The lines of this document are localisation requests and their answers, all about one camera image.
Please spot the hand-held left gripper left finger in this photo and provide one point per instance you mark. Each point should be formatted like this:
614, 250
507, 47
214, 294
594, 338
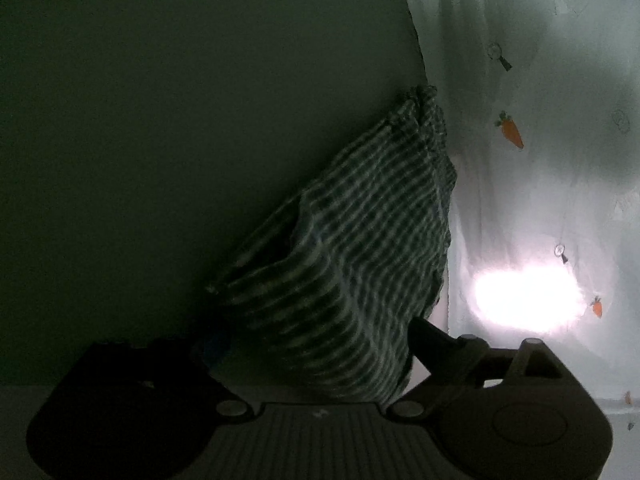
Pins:
217, 349

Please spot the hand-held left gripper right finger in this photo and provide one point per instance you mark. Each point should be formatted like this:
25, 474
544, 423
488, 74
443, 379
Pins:
429, 340

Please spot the white carrot print bed sheet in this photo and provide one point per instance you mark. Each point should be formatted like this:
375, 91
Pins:
540, 170

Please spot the green checked garment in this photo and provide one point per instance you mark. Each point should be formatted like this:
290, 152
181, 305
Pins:
350, 260

